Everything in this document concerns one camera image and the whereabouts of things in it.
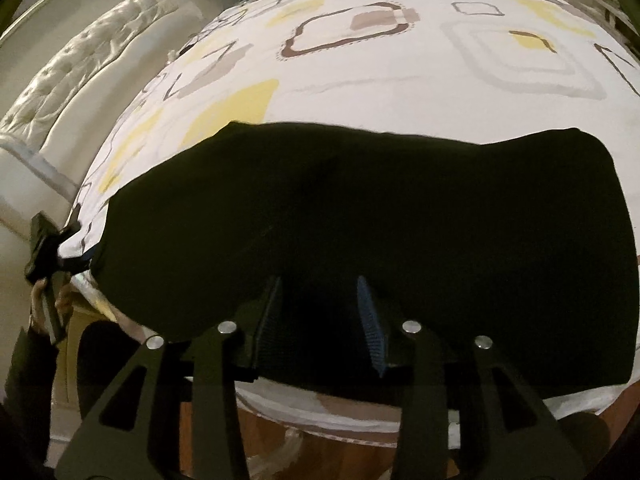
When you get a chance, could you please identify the black pants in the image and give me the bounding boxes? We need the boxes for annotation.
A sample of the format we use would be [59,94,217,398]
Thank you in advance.
[92,120,640,396]

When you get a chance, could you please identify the framed wall picture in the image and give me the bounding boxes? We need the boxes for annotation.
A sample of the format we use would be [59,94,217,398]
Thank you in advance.
[0,0,92,47]

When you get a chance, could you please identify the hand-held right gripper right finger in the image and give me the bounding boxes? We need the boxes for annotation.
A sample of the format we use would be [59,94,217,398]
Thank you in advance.
[357,277,586,480]

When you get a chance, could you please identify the bed with patterned sheet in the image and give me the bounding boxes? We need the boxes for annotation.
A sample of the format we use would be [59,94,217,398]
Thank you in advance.
[57,0,640,451]

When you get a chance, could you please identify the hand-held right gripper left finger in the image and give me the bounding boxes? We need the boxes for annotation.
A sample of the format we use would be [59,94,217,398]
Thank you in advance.
[55,277,283,480]

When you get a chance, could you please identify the white tufted headboard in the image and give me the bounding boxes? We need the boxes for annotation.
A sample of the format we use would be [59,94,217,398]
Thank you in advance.
[0,0,201,241]

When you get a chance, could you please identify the person's left forearm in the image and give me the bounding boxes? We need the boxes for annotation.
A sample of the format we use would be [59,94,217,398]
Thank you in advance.
[0,326,62,413]

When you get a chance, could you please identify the person's dark trouser leg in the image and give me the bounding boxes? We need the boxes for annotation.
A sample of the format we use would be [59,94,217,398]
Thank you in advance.
[70,319,151,411]

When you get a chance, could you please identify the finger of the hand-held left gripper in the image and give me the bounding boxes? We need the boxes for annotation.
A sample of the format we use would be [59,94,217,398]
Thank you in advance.
[47,210,83,273]

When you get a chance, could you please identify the person's left hand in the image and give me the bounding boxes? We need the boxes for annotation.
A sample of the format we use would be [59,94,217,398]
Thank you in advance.
[29,279,76,333]

